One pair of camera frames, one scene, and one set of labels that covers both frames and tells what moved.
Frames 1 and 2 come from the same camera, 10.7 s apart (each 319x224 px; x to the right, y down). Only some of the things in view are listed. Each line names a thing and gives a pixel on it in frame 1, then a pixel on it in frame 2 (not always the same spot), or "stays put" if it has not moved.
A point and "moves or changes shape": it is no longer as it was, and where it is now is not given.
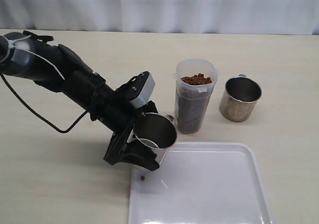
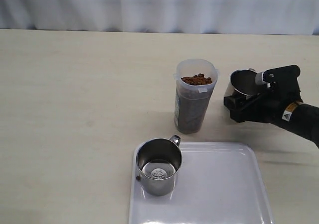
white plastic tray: [202, 182] stays put
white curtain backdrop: [268, 9] stays put
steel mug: [240, 95] moves or changes shape
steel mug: [155, 132] -> [158, 161]
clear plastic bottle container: [195, 78] stays put
